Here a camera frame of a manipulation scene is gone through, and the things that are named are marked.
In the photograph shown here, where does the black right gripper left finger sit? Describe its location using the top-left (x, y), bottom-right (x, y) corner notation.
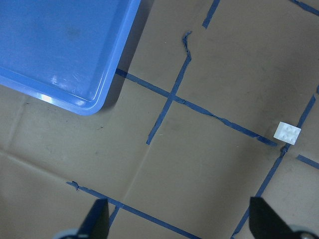
top-left (75, 199), bottom-right (109, 239)

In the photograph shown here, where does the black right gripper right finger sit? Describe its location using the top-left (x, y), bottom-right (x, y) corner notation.
top-left (249, 197), bottom-right (297, 239)

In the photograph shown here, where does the white block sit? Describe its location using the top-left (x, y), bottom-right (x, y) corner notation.
top-left (274, 121), bottom-right (301, 145)

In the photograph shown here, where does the blue plastic tray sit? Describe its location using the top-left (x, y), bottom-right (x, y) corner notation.
top-left (0, 0), bottom-right (140, 116)

